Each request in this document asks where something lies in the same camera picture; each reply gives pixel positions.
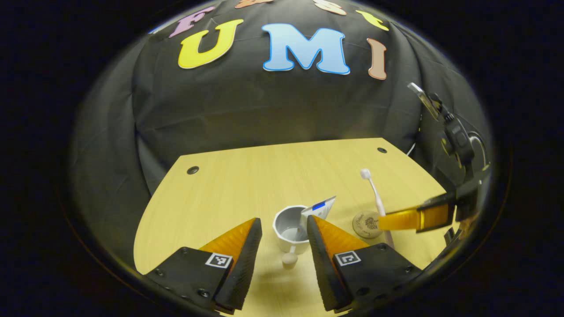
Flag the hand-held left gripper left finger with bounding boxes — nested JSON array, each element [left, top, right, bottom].
[[143, 217, 263, 314]]

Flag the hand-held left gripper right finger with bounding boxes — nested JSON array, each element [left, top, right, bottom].
[[306, 215, 423, 313]]

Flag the white cup with wooden handle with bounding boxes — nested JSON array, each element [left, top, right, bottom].
[[272, 205, 311, 270]]

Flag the pale pink toothbrush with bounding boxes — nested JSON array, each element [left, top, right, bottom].
[[360, 169, 395, 247]]

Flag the round wooden coaster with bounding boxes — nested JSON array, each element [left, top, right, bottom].
[[352, 210, 384, 240]]

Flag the white toothpaste tube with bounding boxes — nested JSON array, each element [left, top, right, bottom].
[[301, 196, 336, 221]]

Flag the light wooden desktop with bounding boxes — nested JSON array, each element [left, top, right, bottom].
[[133, 138, 459, 317]]

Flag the black backdrop cloth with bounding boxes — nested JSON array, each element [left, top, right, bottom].
[[70, 0, 490, 265]]

